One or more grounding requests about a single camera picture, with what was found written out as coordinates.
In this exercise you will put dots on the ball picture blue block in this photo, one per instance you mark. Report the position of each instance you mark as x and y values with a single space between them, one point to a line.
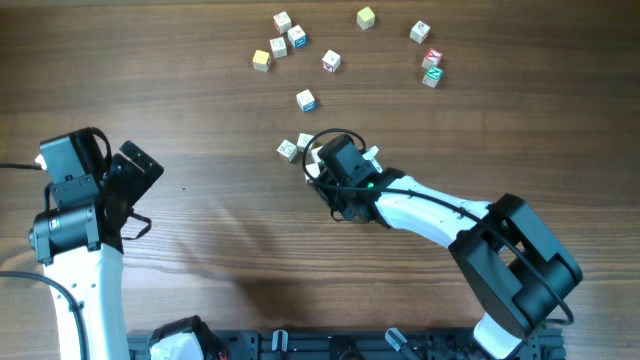
306 100

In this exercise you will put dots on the yellow top letter block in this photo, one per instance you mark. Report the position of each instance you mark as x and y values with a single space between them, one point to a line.
261 60

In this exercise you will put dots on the number four wooden block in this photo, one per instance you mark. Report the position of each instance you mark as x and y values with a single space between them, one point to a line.
305 141

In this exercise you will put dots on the green N letter block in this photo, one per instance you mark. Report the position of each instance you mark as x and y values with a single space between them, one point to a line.
432 76

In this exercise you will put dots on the snail picture wooden block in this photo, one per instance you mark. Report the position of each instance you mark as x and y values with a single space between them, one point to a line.
278 47

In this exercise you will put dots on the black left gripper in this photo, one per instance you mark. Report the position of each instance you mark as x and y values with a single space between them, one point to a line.
138 181

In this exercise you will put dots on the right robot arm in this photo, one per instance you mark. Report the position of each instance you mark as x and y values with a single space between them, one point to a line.
516 267

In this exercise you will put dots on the white block far right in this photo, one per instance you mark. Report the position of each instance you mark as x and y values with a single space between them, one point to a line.
419 32

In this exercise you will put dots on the red top letter block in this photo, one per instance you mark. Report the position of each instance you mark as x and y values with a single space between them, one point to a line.
432 58

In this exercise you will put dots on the cat picture red block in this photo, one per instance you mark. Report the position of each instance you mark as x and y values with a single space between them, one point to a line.
287 150

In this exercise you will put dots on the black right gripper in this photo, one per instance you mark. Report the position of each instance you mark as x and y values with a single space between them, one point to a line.
346 210

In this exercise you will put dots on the yellow green top block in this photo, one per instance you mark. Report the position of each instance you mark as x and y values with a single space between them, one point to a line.
365 18

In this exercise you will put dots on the bird picture red block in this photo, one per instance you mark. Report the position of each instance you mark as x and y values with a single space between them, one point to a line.
315 154

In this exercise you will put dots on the white block red side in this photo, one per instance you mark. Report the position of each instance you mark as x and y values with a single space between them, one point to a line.
313 171

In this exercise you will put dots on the blue sided sailboat block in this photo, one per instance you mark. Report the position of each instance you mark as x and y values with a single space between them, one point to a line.
297 36

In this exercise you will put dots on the red sided block top left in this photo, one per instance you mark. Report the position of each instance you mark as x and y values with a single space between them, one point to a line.
282 22

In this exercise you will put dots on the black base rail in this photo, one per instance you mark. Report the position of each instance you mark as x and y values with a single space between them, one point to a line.
434 343

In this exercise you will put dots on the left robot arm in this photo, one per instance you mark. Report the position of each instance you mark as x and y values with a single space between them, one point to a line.
87 292

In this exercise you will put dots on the key picture red A block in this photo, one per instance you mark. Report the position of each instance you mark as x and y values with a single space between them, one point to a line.
331 61

